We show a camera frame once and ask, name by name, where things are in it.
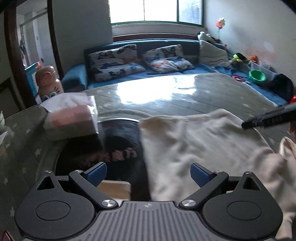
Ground cream white garment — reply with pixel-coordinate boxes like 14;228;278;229
139;109;295;240

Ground black round induction cooktop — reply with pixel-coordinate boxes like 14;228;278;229
55;118;151;201

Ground green plastic bowl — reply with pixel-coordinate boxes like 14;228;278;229
249;69;267;84

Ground clear plastic storage box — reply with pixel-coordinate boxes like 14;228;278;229
250;62;277;81

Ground tissue box with tissues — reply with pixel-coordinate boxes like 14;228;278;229
41;92;98;141

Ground beige cushion on sofa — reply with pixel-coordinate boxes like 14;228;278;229
199;40;231;68

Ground pink cartoon water bottle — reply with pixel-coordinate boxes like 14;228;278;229
35;66;64;102

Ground colourful pinwheel toy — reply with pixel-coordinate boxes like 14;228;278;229
216;17;226;40

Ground white plush toy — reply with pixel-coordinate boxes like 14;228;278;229
197;31;215;43

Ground left butterfly pillow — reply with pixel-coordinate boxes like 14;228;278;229
88;44;145;82

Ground butterfly pillow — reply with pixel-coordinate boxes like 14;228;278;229
142;44;195;74
88;44;145;82

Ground blue sofa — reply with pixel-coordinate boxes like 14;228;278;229
62;40;293;106

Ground blue toy table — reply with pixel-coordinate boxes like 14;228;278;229
25;61;41;96

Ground right butterfly pillow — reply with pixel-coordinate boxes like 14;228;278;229
142;44;195;74

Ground window with frame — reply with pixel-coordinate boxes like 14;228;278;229
108;0;203;26

